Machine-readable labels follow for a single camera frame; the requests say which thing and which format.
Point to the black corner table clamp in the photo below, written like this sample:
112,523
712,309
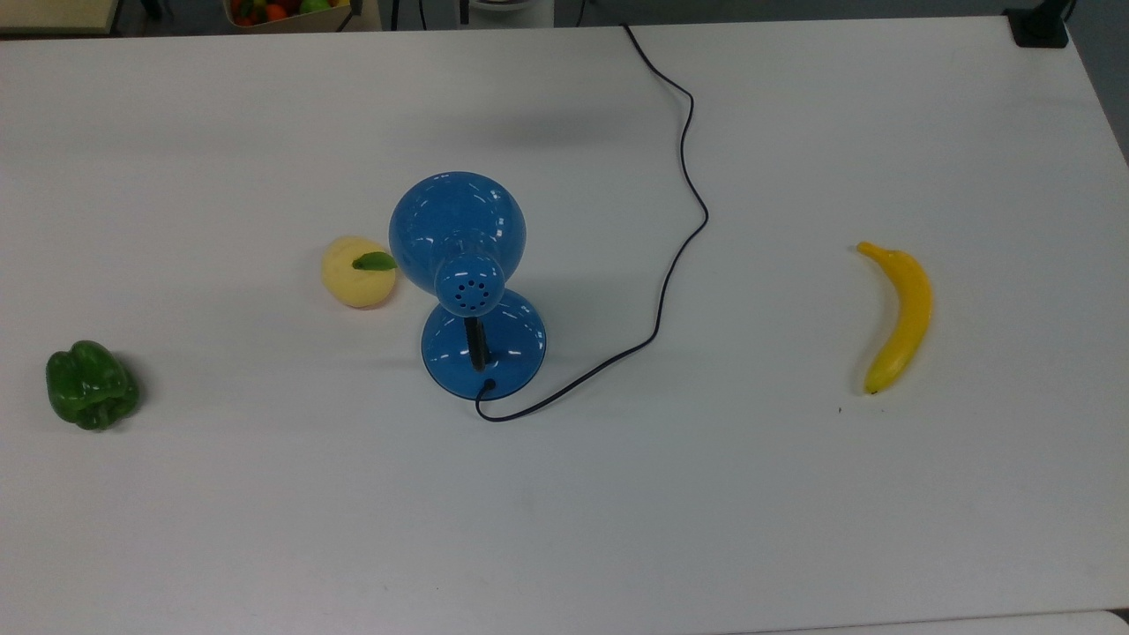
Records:
1039,26

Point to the yellow toy banana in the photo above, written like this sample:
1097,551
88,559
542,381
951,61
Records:
908,317

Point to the tan wooden board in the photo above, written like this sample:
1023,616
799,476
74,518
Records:
53,13

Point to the blue desk lamp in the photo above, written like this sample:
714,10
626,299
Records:
454,220

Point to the yellow toy apple with leaf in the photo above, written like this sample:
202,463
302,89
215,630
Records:
353,284

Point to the green toy bell pepper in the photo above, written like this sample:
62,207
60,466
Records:
88,388

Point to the cardboard box of toy fruit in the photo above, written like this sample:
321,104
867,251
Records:
291,16

